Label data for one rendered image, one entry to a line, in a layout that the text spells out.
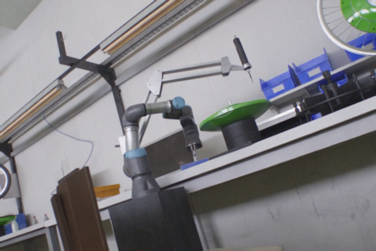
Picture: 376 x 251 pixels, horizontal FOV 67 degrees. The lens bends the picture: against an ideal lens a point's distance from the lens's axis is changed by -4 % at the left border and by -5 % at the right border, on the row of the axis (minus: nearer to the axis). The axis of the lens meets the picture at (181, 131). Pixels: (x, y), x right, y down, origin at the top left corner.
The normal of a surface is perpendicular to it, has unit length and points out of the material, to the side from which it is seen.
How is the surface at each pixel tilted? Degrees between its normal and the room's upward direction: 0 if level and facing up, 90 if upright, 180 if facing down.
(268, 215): 90
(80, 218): 90
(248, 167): 90
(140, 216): 90
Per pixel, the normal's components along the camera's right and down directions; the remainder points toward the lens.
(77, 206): -0.66, 0.03
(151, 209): -0.41, -0.08
